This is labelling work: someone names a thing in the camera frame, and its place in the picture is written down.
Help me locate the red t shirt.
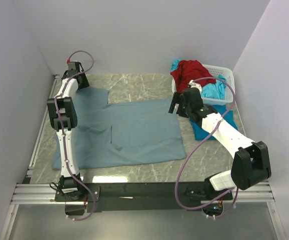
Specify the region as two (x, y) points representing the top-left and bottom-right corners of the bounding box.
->
(170, 60), (216, 93)

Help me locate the grey blue t shirt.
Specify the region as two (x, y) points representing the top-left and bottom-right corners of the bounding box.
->
(50, 87), (187, 171)

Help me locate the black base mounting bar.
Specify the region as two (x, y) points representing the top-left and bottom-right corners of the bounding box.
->
(54, 181), (225, 213)

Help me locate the folded teal t shirt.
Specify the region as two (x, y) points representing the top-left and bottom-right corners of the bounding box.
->
(189, 105), (238, 141)

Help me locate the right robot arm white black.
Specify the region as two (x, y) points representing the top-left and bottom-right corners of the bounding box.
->
(168, 87), (272, 192)

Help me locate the light turquoise t shirt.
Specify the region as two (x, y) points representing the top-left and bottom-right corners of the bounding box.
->
(170, 58), (227, 100)

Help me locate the white plastic laundry basket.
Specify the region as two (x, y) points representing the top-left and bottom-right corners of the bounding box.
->
(171, 64), (235, 106)

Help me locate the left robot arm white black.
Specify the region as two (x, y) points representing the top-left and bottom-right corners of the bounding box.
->
(47, 59), (89, 201)

